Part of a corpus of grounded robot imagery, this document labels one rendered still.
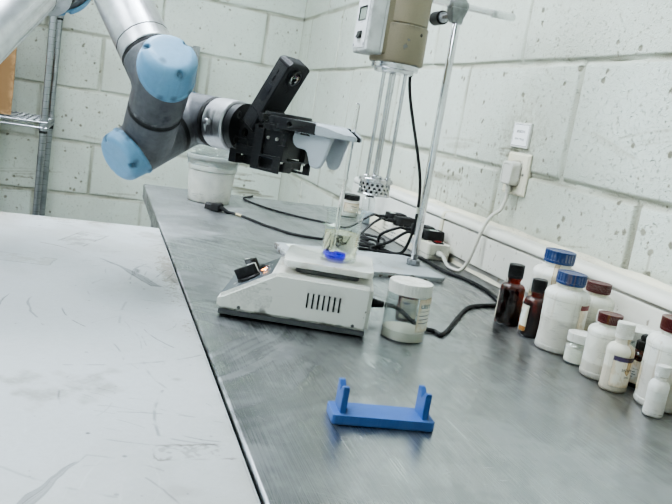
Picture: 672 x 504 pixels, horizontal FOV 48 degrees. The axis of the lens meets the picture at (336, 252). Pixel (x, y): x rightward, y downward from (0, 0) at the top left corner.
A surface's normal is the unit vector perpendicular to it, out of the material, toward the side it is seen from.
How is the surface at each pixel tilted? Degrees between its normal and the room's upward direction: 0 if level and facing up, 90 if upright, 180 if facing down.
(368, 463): 0
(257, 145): 90
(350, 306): 90
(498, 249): 90
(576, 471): 0
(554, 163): 90
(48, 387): 0
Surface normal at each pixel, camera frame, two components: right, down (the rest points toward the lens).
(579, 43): -0.94, -0.10
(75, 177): 0.29, 0.22
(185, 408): 0.16, -0.97
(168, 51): 0.37, -0.51
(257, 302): -0.03, 0.18
